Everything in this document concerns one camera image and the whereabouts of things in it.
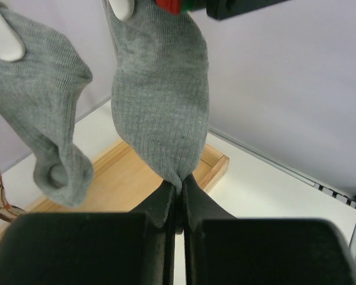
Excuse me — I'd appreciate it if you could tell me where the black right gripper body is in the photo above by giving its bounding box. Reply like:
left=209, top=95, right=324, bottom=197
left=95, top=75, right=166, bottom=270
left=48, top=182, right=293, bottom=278
left=155, top=0, right=297, bottom=21

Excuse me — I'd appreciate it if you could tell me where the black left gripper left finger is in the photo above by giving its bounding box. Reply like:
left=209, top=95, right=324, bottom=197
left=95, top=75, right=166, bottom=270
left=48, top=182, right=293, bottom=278
left=0, top=182, right=175, bottom=284

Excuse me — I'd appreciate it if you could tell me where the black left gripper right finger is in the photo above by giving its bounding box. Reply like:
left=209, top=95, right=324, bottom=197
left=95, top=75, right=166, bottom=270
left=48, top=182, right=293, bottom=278
left=182, top=176, right=356, bottom=284

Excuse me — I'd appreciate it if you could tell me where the grey sock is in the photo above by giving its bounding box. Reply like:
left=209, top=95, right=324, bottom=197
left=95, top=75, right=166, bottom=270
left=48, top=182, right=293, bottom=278
left=107, top=1, right=209, bottom=189
left=0, top=7, right=93, bottom=207

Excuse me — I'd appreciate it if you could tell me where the white plastic clip hanger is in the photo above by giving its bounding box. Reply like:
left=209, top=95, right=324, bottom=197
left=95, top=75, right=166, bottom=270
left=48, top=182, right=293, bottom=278
left=0, top=0, right=135, bottom=62

